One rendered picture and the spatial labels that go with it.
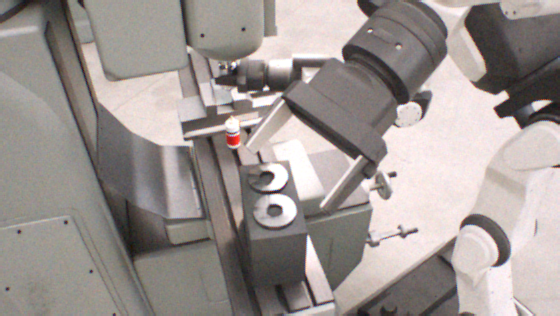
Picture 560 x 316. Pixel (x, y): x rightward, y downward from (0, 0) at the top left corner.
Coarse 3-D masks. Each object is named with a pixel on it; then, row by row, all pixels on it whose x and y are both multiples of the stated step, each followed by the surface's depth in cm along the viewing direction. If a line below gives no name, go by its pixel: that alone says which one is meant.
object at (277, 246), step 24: (240, 168) 107; (264, 168) 105; (288, 168) 107; (264, 192) 101; (288, 192) 102; (264, 216) 95; (288, 216) 95; (264, 240) 93; (288, 240) 94; (264, 264) 99; (288, 264) 100
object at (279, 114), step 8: (272, 104) 48; (280, 104) 47; (272, 112) 47; (280, 112) 47; (288, 112) 48; (264, 120) 47; (272, 120) 47; (280, 120) 48; (288, 120) 49; (256, 128) 47; (264, 128) 47; (272, 128) 48; (280, 128) 49; (248, 136) 47; (256, 136) 47; (264, 136) 48; (248, 144) 47; (256, 144) 48; (264, 144) 49; (256, 152) 48
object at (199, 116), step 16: (208, 96) 141; (256, 96) 150; (272, 96) 148; (192, 112) 142; (208, 112) 139; (224, 112) 142; (240, 112) 143; (256, 112) 145; (192, 128) 142; (208, 128) 144; (224, 128) 145; (240, 128) 147
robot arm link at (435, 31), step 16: (368, 0) 47; (384, 0) 47; (400, 0) 47; (416, 0) 45; (368, 16) 50; (384, 16) 44; (400, 16) 43; (416, 16) 43; (432, 16) 44; (448, 16) 44; (464, 16) 46; (416, 32) 43; (432, 32) 43; (448, 32) 46; (432, 48) 44
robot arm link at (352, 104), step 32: (384, 32) 43; (352, 64) 44; (384, 64) 43; (416, 64) 43; (288, 96) 45; (320, 96) 44; (352, 96) 44; (384, 96) 43; (320, 128) 47; (352, 128) 42; (384, 128) 45
